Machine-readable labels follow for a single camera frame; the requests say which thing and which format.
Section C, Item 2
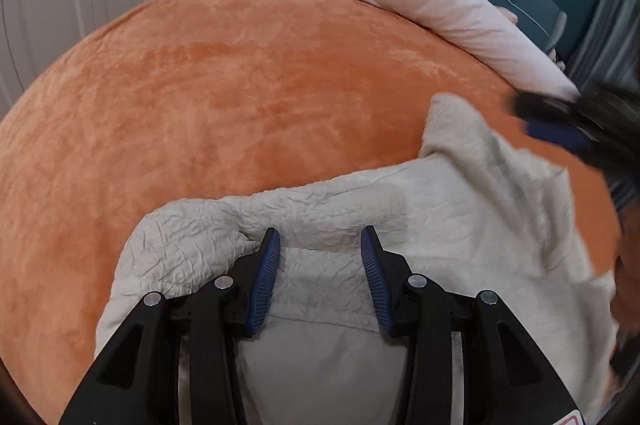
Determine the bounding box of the white padded jacket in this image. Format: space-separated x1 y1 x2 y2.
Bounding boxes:
94 94 621 425

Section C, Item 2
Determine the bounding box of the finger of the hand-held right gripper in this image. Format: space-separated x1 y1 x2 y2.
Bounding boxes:
514 90 583 119
525 118 596 156

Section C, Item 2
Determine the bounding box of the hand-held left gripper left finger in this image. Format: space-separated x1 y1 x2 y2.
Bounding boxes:
59 227 281 425

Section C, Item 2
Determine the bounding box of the grey striped curtain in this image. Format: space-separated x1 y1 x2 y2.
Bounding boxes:
565 0 640 106

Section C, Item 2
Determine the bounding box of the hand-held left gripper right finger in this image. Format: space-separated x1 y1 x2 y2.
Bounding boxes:
360 225 587 425

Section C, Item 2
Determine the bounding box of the orange plush bed blanket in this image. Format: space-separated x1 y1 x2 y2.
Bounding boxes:
0 0 623 425

